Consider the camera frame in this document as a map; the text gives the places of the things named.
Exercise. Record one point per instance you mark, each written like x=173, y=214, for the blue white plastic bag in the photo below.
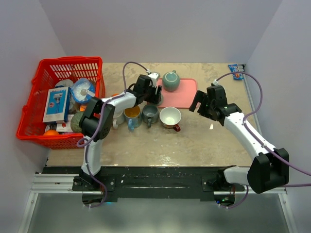
x=83, y=90

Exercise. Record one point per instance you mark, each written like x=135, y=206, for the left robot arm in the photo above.
x=98, y=117

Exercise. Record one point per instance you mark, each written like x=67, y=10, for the orange fruit in basket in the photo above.
x=51, y=133

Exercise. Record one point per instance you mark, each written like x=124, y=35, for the blue butterfly mug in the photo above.
x=133, y=117

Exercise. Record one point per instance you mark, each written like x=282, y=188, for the small teal mug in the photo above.
x=160, y=100

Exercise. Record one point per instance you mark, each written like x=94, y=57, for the teal mug back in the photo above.
x=171, y=81

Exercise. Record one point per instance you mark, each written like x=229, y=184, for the pink tray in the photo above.
x=182, y=97

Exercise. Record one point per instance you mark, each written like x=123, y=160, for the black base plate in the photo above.
x=150, y=183

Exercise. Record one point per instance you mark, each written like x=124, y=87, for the blue snack packet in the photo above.
x=235, y=68

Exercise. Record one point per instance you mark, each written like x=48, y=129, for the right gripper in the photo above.
x=201, y=97

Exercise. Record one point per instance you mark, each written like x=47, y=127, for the red plastic basket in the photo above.
x=49, y=72

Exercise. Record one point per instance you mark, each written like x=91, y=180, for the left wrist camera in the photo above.
x=155, y=76

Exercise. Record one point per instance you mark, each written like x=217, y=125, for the blue product box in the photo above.
x=57, y=105

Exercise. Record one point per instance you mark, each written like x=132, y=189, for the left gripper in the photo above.
x=155, y=98

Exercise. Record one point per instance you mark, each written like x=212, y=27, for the grey-blue mug front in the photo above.
x=150, y=114

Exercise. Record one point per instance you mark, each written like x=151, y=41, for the dark red mug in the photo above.
x=170, y=117

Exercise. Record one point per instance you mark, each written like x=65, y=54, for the white speckled mug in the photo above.
x=118, y=119

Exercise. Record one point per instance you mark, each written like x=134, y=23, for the round tin can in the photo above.
x=64, y=83

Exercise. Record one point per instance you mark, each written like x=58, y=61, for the green melon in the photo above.
x=75, y=122

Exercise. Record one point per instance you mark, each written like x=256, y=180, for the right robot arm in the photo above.
x=269, y=167

